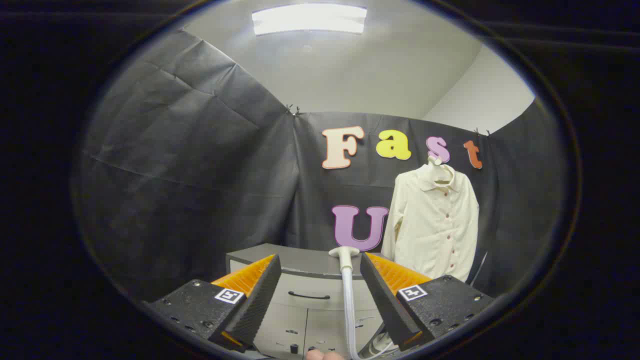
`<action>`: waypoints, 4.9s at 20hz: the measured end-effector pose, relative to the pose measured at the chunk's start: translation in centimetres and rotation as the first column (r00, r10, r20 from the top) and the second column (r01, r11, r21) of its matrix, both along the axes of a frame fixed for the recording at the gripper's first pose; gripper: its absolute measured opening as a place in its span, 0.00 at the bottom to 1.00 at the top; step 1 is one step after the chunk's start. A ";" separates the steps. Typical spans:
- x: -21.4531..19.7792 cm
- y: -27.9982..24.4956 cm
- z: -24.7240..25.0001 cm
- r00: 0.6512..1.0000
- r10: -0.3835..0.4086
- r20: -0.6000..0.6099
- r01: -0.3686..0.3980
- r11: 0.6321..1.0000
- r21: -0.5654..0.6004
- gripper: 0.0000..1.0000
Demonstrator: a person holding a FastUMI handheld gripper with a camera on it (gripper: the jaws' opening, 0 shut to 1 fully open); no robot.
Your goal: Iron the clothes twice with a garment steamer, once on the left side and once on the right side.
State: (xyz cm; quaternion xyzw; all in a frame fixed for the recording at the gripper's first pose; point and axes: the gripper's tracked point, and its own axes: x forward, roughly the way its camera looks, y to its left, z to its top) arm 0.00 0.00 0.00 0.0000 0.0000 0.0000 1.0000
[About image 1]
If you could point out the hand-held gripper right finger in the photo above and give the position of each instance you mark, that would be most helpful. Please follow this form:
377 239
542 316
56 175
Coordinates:
382 295

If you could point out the grey cabinet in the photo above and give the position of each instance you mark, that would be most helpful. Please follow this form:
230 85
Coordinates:
305 262

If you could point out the black backdrop cloth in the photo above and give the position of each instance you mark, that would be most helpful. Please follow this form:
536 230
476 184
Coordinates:
175 175

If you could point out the white clothes hanger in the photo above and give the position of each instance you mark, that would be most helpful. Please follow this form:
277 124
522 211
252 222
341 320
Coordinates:
434 160

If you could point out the cream button shirt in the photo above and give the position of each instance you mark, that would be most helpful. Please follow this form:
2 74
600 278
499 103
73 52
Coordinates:
432 225

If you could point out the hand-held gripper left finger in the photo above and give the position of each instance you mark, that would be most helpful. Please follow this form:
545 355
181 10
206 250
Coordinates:
260 295

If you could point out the thin metal stand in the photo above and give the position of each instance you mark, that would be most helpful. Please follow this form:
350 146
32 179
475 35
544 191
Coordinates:
481 267

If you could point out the ceiling light panel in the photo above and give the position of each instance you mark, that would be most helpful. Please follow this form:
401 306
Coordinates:
310 19

